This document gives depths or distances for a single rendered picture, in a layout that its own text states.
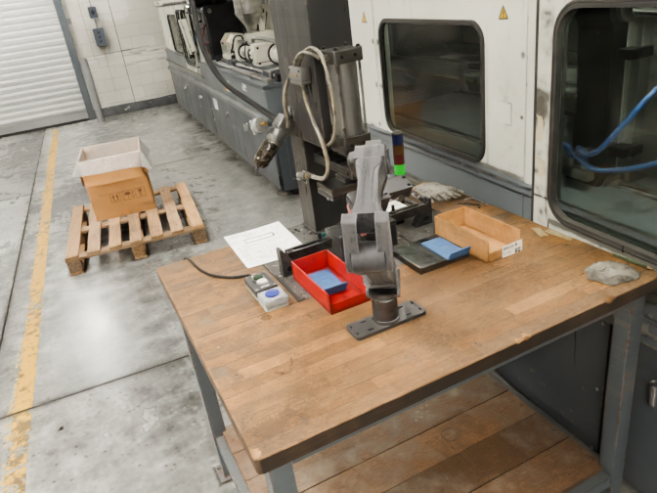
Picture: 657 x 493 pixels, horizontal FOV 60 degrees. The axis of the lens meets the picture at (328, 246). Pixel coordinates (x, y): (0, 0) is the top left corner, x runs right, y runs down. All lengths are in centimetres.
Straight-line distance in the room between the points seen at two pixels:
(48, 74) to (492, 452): 961
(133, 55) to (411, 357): 976
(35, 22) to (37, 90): 103
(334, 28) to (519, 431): 143
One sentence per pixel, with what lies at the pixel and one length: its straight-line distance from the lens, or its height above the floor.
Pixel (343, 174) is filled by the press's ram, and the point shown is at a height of 116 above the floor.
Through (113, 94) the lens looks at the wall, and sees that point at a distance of 1078.
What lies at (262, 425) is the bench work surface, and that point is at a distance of 120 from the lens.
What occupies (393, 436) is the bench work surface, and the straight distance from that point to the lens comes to 211.
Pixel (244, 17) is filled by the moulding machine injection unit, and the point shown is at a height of 143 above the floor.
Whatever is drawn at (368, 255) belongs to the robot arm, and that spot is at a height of 119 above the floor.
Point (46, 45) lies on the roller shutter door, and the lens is 1065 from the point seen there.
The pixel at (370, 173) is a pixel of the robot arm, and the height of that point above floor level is 131.
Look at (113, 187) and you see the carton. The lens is 489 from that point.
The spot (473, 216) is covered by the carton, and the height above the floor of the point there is 95.
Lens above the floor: 169
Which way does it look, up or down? 25 degrees down
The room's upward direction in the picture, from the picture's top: 8 degrees counter-clockwise
